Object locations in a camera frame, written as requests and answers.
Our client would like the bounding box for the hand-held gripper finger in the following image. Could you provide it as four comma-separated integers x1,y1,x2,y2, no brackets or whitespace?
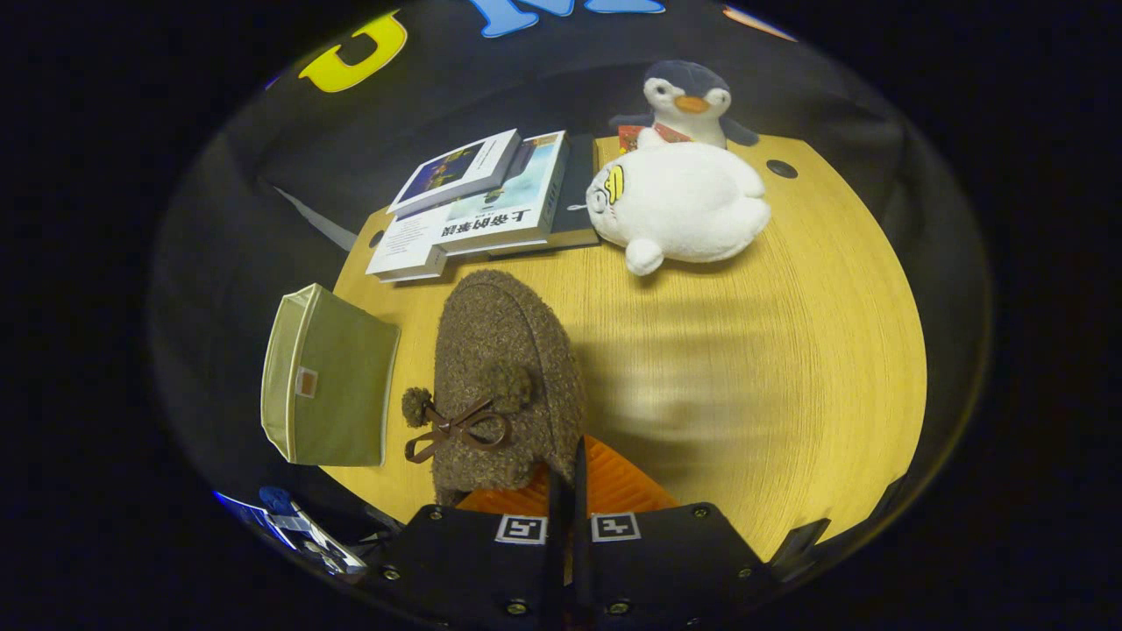
368,464,566,631
572,436,777,631

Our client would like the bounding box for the brown fuzzy shoe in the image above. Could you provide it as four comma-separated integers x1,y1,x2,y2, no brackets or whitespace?
401,269,586,507

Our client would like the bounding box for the beige fabric storage box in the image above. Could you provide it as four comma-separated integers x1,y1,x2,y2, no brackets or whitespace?
261,283,401,467

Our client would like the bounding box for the book pale blue cover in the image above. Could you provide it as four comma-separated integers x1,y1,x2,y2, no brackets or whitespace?
434,131,569,255

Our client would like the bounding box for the dark grey book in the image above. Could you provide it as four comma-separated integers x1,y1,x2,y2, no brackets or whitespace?
491,133,601,257

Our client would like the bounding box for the white duck plush toy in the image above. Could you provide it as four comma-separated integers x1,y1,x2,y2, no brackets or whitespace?
586,140,772,277

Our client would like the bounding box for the grey penguin plush toy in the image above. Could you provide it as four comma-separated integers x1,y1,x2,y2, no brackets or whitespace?
609,60,759,154

